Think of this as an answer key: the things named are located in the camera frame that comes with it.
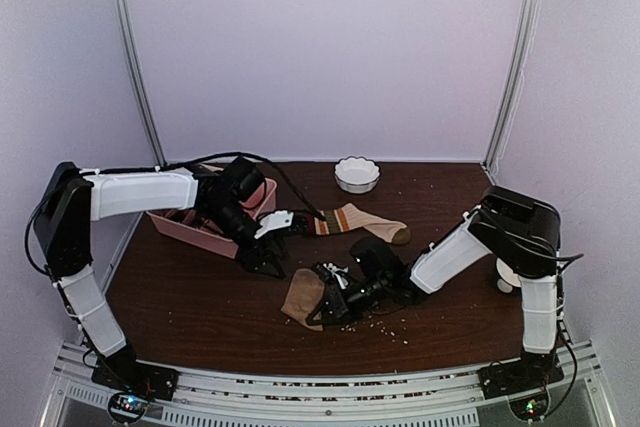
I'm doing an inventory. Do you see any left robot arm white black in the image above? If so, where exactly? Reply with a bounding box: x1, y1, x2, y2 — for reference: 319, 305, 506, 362
24, 152, 302, 391

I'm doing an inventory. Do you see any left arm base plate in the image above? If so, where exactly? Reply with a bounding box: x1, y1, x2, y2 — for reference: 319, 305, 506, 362
91, 343, 179, 401

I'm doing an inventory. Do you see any aluminium corner post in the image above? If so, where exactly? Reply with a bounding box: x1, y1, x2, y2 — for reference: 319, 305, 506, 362
483, 0, 540, 183
114, 0, 167, 165

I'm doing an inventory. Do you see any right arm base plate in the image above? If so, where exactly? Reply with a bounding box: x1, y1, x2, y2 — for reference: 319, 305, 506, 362
477, 358, 564, 399

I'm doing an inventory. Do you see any white cup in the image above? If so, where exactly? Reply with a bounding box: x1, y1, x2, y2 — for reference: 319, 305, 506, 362
496, 258, 521, 295

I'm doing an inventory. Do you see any pink divided organizer tray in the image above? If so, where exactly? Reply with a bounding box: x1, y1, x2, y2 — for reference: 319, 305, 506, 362
147, 177, 278, 259

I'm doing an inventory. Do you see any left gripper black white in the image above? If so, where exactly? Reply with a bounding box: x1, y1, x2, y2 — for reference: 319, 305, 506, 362
204, 201, 291, 281

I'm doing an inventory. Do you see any aluminium front table rail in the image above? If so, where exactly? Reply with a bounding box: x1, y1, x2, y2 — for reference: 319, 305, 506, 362
35, 342, 622, 426

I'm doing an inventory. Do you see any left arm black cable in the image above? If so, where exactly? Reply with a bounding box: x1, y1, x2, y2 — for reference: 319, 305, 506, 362
99, 150, 329, 222

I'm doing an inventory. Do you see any plain beige sock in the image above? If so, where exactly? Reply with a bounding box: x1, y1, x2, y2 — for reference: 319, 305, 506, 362
281, 268, 324, 332

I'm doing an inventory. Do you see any left aluminium corner post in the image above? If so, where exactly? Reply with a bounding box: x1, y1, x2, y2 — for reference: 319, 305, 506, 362
114, 0, 167, 165

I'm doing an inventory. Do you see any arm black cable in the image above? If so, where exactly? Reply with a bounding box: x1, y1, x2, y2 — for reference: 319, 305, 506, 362
99, 150, 329, 222
544, 251, 585, 278

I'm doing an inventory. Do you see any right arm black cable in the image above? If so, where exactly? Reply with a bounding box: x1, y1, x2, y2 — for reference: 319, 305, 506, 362
544, 251, 585, 278

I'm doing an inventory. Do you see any right aluminium corner post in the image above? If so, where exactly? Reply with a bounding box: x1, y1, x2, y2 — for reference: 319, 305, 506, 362
483, 0, 540, 183

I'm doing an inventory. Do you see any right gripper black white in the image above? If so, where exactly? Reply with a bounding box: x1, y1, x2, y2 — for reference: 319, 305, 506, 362
310, 275, 389, 327

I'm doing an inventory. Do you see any white scalloped ceramic bowl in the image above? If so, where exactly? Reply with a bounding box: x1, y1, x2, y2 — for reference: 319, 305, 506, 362
334, 156, 381, 195

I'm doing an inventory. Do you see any striped beige brown sock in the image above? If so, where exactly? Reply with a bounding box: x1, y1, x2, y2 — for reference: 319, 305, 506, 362
307, 203, 411, 245

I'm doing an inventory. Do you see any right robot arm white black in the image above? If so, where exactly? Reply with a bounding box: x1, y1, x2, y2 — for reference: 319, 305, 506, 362
305, 186, 562, 389

